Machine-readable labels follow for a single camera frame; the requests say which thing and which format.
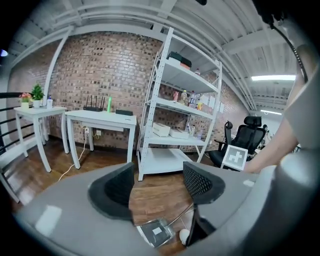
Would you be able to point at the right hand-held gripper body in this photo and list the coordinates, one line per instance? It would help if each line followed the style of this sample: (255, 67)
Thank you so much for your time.
(234, 158)

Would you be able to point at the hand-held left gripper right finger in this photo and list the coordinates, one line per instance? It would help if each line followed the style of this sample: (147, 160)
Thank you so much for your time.
(202, 185)

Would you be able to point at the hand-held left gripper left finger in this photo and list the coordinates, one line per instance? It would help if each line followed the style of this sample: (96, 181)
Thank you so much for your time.
(112, 192)

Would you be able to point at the grey metal dustpan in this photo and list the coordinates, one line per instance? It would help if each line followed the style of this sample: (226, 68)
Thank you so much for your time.
(155, 232)

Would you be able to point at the person's right forearm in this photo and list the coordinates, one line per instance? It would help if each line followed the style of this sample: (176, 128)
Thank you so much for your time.
(275, 145)

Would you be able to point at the black mesh office chair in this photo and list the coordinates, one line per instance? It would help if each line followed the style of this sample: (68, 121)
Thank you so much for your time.
(246, 137)

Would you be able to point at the white round object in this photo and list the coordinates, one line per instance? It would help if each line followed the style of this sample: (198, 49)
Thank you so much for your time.
(184, 236)

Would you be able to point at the flat white box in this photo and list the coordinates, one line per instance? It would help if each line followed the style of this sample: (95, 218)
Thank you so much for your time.
(179, 134)

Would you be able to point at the short ceiling light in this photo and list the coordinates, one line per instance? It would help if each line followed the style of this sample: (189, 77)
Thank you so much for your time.
(271, 112)

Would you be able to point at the white cardboard box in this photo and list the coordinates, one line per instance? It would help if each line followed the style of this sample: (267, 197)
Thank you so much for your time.
(161, 129)

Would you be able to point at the clear plastic bottle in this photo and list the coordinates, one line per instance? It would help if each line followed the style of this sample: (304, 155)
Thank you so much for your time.
(192, 100)

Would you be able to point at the white desk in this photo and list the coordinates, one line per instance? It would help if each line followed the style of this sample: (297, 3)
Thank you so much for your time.
(100, 117)

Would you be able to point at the yellow drink bottle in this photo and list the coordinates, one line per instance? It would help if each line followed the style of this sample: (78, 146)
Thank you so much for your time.
(184, 97)

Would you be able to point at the flat black box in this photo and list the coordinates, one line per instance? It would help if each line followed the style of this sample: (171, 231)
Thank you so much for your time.
(124, 112)

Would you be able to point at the red drink can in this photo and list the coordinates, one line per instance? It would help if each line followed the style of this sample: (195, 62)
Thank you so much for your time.
(176, 96)

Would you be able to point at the black router with antennas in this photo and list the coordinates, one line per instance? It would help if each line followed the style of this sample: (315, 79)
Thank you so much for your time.
(93, 108)

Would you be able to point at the green bottle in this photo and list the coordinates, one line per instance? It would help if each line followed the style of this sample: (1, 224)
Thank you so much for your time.
(109, 105)

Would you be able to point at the long ceiling light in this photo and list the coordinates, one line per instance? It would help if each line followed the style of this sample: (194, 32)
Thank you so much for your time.
(272, 77)

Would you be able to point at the white metal shelf rack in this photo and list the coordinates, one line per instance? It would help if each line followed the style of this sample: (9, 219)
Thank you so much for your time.
(180, 75)

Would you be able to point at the small white bottle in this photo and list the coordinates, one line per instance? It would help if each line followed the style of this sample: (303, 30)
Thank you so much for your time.
(49, 103)

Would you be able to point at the small white table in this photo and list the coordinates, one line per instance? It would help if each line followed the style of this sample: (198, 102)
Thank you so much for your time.
(37, 111)

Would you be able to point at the black box on shelf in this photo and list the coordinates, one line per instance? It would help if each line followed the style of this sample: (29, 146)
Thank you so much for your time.
(178, 58)

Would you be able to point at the green plant in white pot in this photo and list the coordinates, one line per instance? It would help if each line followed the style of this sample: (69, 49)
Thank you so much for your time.
(37, 93)

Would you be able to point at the pink flowers in white pot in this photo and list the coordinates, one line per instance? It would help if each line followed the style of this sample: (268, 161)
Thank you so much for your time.
(25, 97)

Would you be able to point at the black metal railing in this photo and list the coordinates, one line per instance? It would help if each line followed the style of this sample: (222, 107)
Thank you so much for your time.
(10, 94)

